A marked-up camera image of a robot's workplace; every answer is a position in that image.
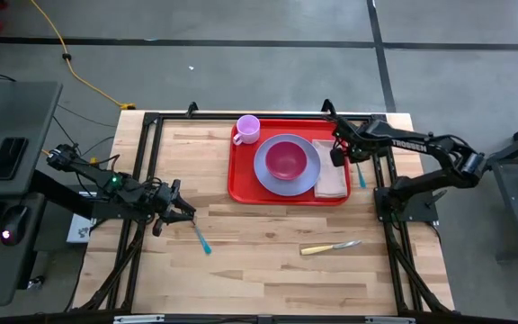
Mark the lavender grey plate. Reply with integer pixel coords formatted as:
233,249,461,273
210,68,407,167
253,133,322,197

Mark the dark red bowl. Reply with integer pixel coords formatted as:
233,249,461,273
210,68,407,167
264,140,308,182

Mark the teal-handled fork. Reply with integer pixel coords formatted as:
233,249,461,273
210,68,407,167
355,161,368,190

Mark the grey metal stand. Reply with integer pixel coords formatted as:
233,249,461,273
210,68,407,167
487,114,518,265

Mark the cream-handled knife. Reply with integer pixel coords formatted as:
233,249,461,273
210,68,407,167
299,239,362,257

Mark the yellow cable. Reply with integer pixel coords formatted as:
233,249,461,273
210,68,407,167
29,0,137,112

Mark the red plastic tray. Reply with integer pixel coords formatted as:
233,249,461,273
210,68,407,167
227,118,353,207

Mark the black computer mouse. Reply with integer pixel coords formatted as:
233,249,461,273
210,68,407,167
0,205,30,248

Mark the pink mug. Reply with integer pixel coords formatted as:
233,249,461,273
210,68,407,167
232,114,262,147

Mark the beige cloth napkin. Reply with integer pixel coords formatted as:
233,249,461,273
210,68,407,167
311,139,349,200

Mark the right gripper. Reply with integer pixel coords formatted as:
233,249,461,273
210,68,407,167
329,117,384,168

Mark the teal-handled spoon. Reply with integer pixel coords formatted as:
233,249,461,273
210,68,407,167
192,223,213,256

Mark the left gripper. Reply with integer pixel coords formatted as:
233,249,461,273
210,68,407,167
141,178,197,238

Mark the white paper sheet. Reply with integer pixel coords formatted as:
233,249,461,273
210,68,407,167
67,212,93,244

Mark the grey desk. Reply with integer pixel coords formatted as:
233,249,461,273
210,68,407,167
0,80,62,307

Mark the black phone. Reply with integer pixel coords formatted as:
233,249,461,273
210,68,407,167
0,137,30,181

